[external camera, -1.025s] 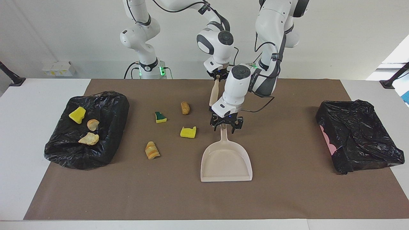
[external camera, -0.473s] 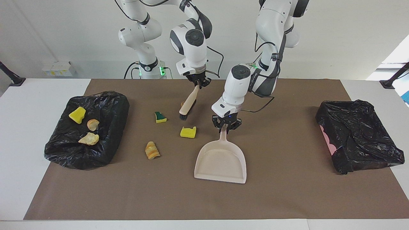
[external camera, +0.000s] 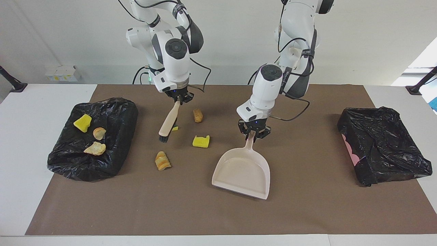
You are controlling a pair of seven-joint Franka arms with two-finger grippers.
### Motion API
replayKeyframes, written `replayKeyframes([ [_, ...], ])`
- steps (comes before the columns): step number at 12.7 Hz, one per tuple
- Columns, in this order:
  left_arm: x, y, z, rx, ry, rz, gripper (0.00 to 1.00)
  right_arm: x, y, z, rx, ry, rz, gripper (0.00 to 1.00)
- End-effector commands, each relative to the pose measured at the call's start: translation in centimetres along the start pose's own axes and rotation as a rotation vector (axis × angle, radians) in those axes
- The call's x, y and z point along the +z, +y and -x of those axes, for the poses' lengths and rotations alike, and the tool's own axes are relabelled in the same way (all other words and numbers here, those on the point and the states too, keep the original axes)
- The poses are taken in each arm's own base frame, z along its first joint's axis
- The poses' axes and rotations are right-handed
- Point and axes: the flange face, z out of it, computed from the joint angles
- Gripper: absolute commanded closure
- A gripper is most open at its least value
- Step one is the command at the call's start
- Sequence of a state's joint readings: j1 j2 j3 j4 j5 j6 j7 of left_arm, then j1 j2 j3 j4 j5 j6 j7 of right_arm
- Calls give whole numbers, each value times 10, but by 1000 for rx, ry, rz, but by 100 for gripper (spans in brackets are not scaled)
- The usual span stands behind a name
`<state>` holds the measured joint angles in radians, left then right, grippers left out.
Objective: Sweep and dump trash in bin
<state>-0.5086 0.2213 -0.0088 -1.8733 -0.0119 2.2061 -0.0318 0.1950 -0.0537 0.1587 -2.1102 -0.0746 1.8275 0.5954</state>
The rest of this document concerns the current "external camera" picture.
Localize beige hand brush black bristles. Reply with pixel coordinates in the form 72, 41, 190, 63
158, 101, 181, 143

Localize beige plastic dustpan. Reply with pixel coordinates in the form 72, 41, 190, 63
211, 132, 271, 200

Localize notched yellow sponge piece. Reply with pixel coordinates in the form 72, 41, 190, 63
192, 135, 210, 148

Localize striped orange bread piece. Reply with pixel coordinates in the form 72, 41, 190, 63
155, 151, 172, 171

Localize yellow sponge chunk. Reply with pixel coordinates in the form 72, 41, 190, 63
73, 114, 93, 133

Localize black trash bag bin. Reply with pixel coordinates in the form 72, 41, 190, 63
46, 97, 139, 182

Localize pink plastic bin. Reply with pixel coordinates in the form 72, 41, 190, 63
341, 133, 361, 167

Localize black trash bag over pink bin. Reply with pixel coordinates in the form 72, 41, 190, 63
337, 107, 433, 187

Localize brown table mat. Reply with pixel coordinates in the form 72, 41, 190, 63
25, 84, 437, 236

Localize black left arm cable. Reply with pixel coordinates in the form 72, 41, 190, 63
270, 0, 316, 122

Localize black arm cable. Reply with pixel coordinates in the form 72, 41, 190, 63
270, 0, 316, 122
118, 0, 212, 93

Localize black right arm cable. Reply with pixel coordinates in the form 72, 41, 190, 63
118, 0, 212, 93

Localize black base cable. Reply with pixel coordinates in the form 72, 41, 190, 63
132, 66, 151, 85

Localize black camera stand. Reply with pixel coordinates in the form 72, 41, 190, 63
0, 65, 28, 93
406, 66, 437, 95

